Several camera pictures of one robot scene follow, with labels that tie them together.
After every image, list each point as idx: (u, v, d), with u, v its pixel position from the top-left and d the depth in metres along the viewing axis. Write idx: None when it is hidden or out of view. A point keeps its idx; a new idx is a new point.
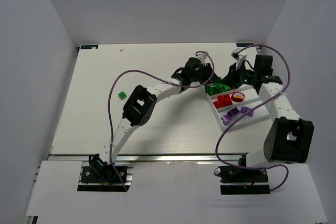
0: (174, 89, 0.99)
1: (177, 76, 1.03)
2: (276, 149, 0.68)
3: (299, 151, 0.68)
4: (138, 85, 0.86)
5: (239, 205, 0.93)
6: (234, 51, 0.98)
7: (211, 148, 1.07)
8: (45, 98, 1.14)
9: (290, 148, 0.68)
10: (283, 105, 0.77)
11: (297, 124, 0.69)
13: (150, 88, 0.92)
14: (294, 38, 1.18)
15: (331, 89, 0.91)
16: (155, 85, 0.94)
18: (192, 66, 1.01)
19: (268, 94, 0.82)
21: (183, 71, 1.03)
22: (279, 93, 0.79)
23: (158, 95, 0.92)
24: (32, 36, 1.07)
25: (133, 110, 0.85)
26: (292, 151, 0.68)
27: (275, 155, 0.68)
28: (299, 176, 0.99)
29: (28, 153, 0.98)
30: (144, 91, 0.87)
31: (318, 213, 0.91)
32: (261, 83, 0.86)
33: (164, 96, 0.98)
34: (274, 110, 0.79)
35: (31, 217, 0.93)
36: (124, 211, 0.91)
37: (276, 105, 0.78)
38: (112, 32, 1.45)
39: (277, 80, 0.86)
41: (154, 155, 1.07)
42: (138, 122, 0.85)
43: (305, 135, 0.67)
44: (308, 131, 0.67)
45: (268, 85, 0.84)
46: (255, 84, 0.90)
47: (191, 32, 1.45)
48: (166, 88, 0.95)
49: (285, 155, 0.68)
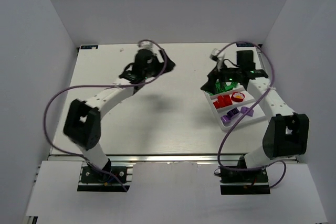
0: (123, 93, 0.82)
1: (125, 75, 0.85)
2: (276, 148, 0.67)
3: (298, 145, 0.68)
4: (71, 102, 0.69)
5: (239, 205, 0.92)
6: (212, 53, 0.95)
7: (212, 149, 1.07)
8: (45, 98, 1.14)
9: (289, 144, 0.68)
10: (275, 100, 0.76)
11: (293, 118, 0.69)
13: (90, 100, 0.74)
14: (294, 38, 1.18)
15: (331, 89, 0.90)
16: (96, 95, 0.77)
18: (144, 59, 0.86)
19: (257, 91, 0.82)
21: (134, 66, 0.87)
22: (269, 88, 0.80)
23: (103, 104, 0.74)
24: (32, 36, 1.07)
25: (73, 132, 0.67)
26: (292, 146, 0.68)
27: (276, 153, 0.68)
28: (299, 174, 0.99)
29: (28, 153, 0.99)
30: (83, 106, 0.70)
31: (319, 213, 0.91)
32: (248, 79, 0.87)
33: (113, 103, 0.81)
34: (266, 106, 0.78)
35: (31, 217, 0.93)
36: (124, 212, 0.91)
37: (269, 101, 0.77)
38: (112, 33, 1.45)
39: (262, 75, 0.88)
41: (152, 155, 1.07)
42: (86, 144, 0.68)
43: (301, 128, 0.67)
44: (305, 124, 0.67)
45: (255, 81, 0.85)
46: (242, 80, 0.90)
47: (191, 32, 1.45)
48: (112, 96, 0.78)
49: (285, 151, 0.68)
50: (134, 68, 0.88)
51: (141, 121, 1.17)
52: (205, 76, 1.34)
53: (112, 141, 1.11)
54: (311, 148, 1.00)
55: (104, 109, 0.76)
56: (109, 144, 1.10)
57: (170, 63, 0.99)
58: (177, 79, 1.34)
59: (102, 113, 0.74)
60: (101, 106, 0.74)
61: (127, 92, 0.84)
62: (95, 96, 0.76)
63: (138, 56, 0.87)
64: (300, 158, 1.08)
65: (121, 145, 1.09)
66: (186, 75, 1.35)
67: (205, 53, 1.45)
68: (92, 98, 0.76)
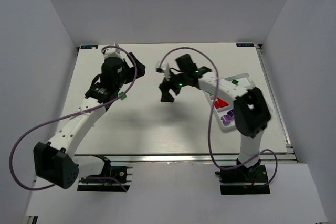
0: (92, 115, 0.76)
1: (93, 92, 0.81)
2: (251, 124, 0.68)
3: (264, 113, 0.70)
4: (33, 148, 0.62)
5: (238, 205, 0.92)
6: (156, 66, 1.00)
7: (212, 148, 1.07)
8: (45, 98, 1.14)
9: (258, 116, 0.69)
10: (229, 86, 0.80)
11: (249, 94, 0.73)
13: (55, 139, 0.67)
14: (294, 38, 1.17)
15: (330, 88, 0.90)
16: (62, 130, 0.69)
18: (113, 68, 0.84)
19: (208, 84, 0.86)
21: (103, 78, 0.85)
22: (218, 80, 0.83)
23: (72, 139, 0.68)
24: (32, 36, 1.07)
25: (49, 177, 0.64)
26: (259, 116, 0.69)
27: (253, 129, 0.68)
28: (298, 175, 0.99)
29: (28, 153, 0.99)
30: (47, 150, 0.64)
31: (319, 213, 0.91)
32: (197, 79, 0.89)
33: (85, 129, 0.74)
34: (223, 95, 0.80)
35: (31, 217, 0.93)
36: (124, 212, 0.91)
37: (223, 89, 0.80)
38: (111, 32, 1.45)
39: (206, 70, 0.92)
41: (152, 155, 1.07)
42: (64, 184, 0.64)
43: (259, 97, 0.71)
44: (259, 92, 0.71)
45: (204, 77, 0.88)
46: (192, 83, 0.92)
47: (191, 31, 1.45)
48: (80, 126, 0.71)
49: (259, 123, 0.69)
50: (102, 81, 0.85)
51: (141, 121, 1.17)
52: None
53: (112, 141, 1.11)
54: (312, 148, 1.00)
55: (75, 142, 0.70)
56: (109, 144, 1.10)
57: (142, 67, 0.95)
58: None
59: (73, 149, 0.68)
60: (69, 142, 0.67)
61: (97, 112, 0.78)
62: (61, 132, 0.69)
63: (107, 66, 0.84)
64: (300, 158, 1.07)
65: (121, 145, 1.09)
66: None
67: (205, 53, 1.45)
68: (58, 134, 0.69)
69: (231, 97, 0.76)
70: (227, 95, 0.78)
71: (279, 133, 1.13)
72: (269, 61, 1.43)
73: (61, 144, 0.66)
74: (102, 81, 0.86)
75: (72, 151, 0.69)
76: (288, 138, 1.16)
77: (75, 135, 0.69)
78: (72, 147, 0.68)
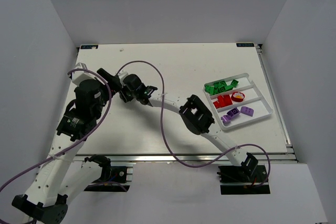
0: (68, 155, 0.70)
1: (65, 125, 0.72)
2: (198, 127, 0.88)
3: (206, 114, 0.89)
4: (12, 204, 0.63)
5: (239, 205, 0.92)
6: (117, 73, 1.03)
7: (212, 148, 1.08)
8: (45, 99, 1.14)
9: (200, 118, 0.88)
10: (172, 99, 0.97)
11: (190, 100, 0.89)
13: (31, 191, 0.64)
14: (294, 38, 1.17)
15: (330, 89, 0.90)
16: (37, 179, 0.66)
18: (89, 93, 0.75)
19: (157, 101, 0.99)
21: (77, 105, 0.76)
22: (163, 96, 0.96)
23: (49, 190, 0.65)
24: (32, 36, 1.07)
25: None
26: (204, 117, 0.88)
27: (204, 129, 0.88)
28: (299, 175, 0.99)
29: (28, 155, 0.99)
30: (24, 204, 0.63)
31: (319, 213, 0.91)
32: (147, 99, 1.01)
33: (64, 170, 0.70)
34: (170, 106, 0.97)
35: None
36: (124, 212, 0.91)
37: (169, 102, 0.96)
38: (111, 33, 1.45)
39: (153, 88, 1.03)
41: (152, 155, 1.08)
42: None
43: (197, 102, 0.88)
44: (195, 96, 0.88)
45: (153, 96, 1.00)
46: (144, 102, 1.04)
47: (191, 32, 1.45)
48: (54, 174, 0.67)
49: (204, 121, 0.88)
50: (77, 107, 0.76)
51: (140, 122, 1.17)
52: (205, 76, 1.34)
53: (111, 140, 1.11)
54: (312, 148, 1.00)
55: (54, 189, 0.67)
56: (108, 144, 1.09)
57: (118, 81, 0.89)
58: (177, 79, 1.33)
59: (54, 194, 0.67)
60: (45, 195, 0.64)
61: (73, 149, 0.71)
62: (36, 181, 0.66)
63: (82, 91, 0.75)
64: (300, 158, 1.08)
65: (121, 145, 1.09)
66: (185, 75, 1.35)
67: (205, 53, 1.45)
68: (34, 184, 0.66)
69: (177, 108, 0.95)
70: (172, 107, 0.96)
71: (279, 133, 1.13)
72: (269, 61, 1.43)
73: (37, 196, 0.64)
74: (77, 108, 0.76)
75: (52, 198, 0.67)
76: (288, 138, 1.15)
77: (51, 183, 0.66)
78: (51, 195, 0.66)
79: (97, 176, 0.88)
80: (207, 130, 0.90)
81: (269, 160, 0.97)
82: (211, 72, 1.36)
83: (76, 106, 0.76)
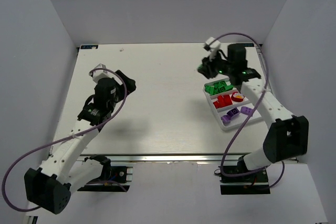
0: (85, 138, 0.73)
1: (86, 114, 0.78)
2: (280, 151, 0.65)
3: (300, 148, 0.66)
4: (25, 174, 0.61)
5: (239, 205, 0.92)
6: (206, 42, 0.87)
7: (212, 149, 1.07)
8: (45, 99, 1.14)
9: (291, 147, 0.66)
10: (273, 104, 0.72)
11: (292, 121, 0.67)
13: (47, 164, 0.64)
14: (294, 38, 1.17)
15: (331, 89, 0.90)
16: (53, 154, 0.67)
18: (106, 88, 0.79)
19: (251, 92, 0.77)
21: (95, 100, 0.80)
22: (263, 92, 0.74)
23: (63, 166, 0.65)
24: (32, 36, 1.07)
25: (39, 203, 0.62)
26: (293, 150, 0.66)
27: (280, 157, 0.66)
28: (299, 175, 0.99)
29: (28, 153, 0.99)
30: (38, 176, 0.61)
31: (319, 213, 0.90)
32: (241, 81, 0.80)
33: (77, 153, 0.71)
34: (264, 110, 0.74)
35: (31, 217, 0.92)
36: (123, 212, 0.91)
37: (266, 105, 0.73)
38: (111, 33, 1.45)
39: (253, 72, 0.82)
41: (151, 155, 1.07)
42: (53, 209, 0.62)
43: (302, 129, 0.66)
44: (305, 125, 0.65)
45: (250, 83, 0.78)
46: (233, 82, 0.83)
47: (191, 31, 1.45)
48: (71, 151, 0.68)
49: (287, 155, 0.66)
50: (96, 102, 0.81)
51: (141, 122, 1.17)
52: (205, 76, 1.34)
53: (111, 140, 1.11)
54: (312, 148, 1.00)
55: (67, 168, 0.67)
56: (109, 144, 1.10)
57: (133, 82, 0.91)
58: (177, 79, 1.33)
59: (65, 174, 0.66)
60: (60, 169, 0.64)
61: (90, 135, 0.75)
62: (52, 157, 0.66)
63: (100, 86, 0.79)
64: (300, 158, 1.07)
65: (121, 145, 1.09)
66: (186, 76, 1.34)
67: (205, 53, 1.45)
68: (50, 159, 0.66)
69: (271, 116, 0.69)
70: (267, 113, 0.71)
71: None
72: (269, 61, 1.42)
73: (52, 170, 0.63)
74: (95, 102, 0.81)
75: (64, 177, 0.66)
76: None
77: (66, 159, 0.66)
78: (64, 172, 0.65)
79: (97, 174, 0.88)
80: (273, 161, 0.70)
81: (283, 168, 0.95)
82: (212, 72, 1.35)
83: (94, 99, 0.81)
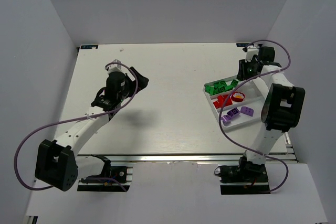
0: (98, 121, 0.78)
1: (98, 102, 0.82)
2: (272, 111, 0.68)
3: (293, 115, 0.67)
4: (40, 144, 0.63)
5: (239, 205, 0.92)
6: (245, 46, 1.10)
7: (212, 149, 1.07)
8: (45, 99, 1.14)
9: (285, 112, 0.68)
10: (279, 77, 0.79)
11: (292, 92, 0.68)
13: (62, 138, 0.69)
14: (294, 38, 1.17)
15: (331, 88, 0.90)
16: (68, 130, 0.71)
18: (117, 81, 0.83)
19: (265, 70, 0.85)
21: (107, 91, 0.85)
22: (277, 71, 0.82)
23: (76, 140, 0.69)
24: (32, 36, 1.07)
25: (50, 176, 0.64)
26: (285, 115, 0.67)
27: (270, 116, 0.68)
28: (299, 175, 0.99)
29: (28, 154, 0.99)
30: (52, 147, 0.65)
31: (319, 213, 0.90)
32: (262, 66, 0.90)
33: (90, 134, 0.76)
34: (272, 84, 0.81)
35: (31, 217, 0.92)
36: (124, 212, 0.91)
37: (274, 78, 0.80)
38: (111, 33, 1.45)
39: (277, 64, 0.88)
41: (151, 155, 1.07)
42: (62, 184, 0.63)
43: (298, 98, 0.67)
44: (303, 96, 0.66)
45: (268, 66, 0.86)
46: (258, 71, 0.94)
47: (191, 32, 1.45)
48: (85, 128, 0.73)
49: (279, 118, 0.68)
50: (107, 93, 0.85)
51: (141, 122, 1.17)
52: (205, 76, 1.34)
53: (111, 140, 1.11)
54: (312, 148, 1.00)
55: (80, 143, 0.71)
56: (109, 145, 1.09)
57: (144, 78, 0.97)
58: (177, 79, 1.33)
59: (76, 151, 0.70)
60: (74, 142, 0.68)
61: (103, 118, 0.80)
62: (66, 132, 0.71)
63: (112, 79, 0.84)
64: (300, 158, 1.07)
65: (121, 145, 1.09)
66: (186, 76, 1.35)
67: (205, 54, 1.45)
68: (64, 134, 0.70)
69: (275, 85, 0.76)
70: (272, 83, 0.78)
71: None
72: None
73: (66, 142, 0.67)
74: (106, 94, 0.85)
75: (76, 151, 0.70)
76: (288, 138, 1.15)
77: (80, 135, 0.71)
78: (76, 146, 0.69)
79: (99, 172, 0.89)
80: (268, 128, 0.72)
81: (286, 168, 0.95)
82: (212, 72, 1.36)
83: (105, 91, 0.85)
